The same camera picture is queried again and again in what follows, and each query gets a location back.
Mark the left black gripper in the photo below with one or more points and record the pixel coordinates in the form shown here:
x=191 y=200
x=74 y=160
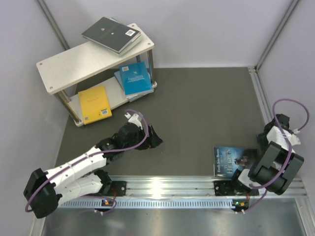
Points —
x=152 y=140

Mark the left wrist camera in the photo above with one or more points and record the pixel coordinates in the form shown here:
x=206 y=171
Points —
x=135 y=119

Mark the blue paperback book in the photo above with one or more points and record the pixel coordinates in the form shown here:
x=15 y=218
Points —
x=135 y=79

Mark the dark blue castle book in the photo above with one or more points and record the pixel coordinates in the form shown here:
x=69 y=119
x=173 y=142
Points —
x=229 y=159

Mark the yellow book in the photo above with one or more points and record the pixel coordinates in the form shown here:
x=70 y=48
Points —
x=94 y=104

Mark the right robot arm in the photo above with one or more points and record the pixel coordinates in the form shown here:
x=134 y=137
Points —
x=274 y=150

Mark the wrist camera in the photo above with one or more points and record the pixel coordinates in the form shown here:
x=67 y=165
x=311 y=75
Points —
x=294 y=139
x=135 y=119

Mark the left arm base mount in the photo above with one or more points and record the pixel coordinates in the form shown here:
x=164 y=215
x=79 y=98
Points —
x=117 y=189

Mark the white two-tier shelf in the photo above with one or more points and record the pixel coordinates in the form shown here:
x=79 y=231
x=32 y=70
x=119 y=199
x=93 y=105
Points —
x=82 y=62

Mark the slotted cable duct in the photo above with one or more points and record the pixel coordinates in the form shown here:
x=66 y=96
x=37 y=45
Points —
x=148 y=204

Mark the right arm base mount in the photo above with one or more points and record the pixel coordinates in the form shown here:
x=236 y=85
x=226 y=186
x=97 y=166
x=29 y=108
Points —
x=225 y=188

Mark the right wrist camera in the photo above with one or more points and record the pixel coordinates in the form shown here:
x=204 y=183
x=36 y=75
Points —
x=294 y=139

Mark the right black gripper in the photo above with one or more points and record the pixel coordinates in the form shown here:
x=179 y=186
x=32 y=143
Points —
x=261 y=141

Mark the black shiny book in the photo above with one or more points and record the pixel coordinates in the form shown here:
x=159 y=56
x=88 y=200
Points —
x=100 y=32

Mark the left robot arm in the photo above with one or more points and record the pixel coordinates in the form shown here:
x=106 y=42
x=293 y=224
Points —
x=47 y=190

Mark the light blue cat book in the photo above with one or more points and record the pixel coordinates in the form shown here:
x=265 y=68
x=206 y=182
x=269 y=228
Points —
x=130 y=99

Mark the aluminium frame profile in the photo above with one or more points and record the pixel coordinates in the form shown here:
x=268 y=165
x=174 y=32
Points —
x=52 y=23

